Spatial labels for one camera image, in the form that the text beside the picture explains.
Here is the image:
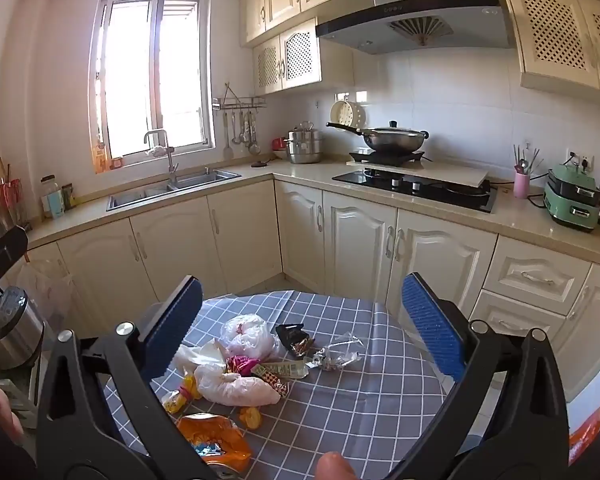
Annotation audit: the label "yellow candy wrapper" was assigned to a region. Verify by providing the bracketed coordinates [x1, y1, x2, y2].
[161, 373, 202, 415]

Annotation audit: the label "orange snack bag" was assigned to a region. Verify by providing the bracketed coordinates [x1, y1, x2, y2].
[176, 413, 252, 474]

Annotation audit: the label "steel steamer pot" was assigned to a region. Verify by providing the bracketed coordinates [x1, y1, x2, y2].
[285, 122, 323, 165]

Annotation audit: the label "white steamer basket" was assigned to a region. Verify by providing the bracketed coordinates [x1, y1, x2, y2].
[329, 100, 366, 128]

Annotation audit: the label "stainless steel sink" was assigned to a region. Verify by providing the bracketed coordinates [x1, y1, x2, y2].
[106, 169, 240, 211]

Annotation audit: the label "silver rice cooker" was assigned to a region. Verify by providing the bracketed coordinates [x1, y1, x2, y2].
[0, 286, 44, 370]

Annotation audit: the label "cream lower cabinets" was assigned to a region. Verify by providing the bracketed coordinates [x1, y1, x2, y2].
[29, 179, 600, 398]

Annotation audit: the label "kitchen window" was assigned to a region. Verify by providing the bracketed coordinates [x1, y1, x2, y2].
[90, 0, 215, 172]

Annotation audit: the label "orange rice bag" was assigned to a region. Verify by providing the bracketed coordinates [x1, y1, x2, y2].
[569, 406, 600, 464]

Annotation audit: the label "white crumpled plastic bag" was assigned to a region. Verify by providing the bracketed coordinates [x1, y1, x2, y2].
[172, 339, 282, 408]

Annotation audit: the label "range hood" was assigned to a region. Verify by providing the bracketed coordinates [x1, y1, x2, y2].
[315, 0, 510, 55]

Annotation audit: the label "black gas stove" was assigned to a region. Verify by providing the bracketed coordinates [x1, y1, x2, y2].
[332, 150, 498, 214]

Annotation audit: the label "glass jar with lid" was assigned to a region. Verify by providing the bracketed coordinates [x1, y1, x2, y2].
[41, 174, 65, 219]

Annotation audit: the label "green electric cooker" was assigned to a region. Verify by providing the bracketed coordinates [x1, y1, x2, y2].
[543, 162, 600, 232]

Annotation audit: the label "pink snack bag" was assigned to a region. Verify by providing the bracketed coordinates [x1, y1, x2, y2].
[226, 356, 261, 377]

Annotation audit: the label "cream upper cabinets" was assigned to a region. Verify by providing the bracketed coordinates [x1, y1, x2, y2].
[240, 0, 600, 100]

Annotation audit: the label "hanging utensil rack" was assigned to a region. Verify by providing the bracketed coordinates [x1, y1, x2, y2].
[212, 82, 266, 160]

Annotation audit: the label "person's right hand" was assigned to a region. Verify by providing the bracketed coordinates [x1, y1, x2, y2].
[314, 452, 358, 480]

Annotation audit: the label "pink utensil holder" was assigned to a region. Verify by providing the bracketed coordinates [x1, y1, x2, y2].
[513, 172, 530, 200]

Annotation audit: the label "yellow wrapper piece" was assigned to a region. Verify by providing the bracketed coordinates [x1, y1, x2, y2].
[238, 406, 262, 431]

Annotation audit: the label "grey checked tablecloth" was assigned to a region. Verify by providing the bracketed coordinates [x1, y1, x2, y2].
[101, 288, 456, 480]

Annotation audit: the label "black snack bag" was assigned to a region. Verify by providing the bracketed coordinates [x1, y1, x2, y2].
[275, 323, 314, 359]

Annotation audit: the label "clear plastic wrapper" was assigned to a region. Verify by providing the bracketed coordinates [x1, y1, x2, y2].
[306, 333, 366, 372]

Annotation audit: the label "chrome sink faucet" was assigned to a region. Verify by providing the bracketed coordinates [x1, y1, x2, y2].
[144, 129, 178, 188]

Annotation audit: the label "cream cabinets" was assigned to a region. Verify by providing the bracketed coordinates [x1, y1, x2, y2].
[29, 179, 600, 398]
[240, 0, 600, 100]

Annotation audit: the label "gold flat wrapper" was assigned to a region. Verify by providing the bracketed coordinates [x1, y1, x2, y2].
[251, 361, 309, 380]

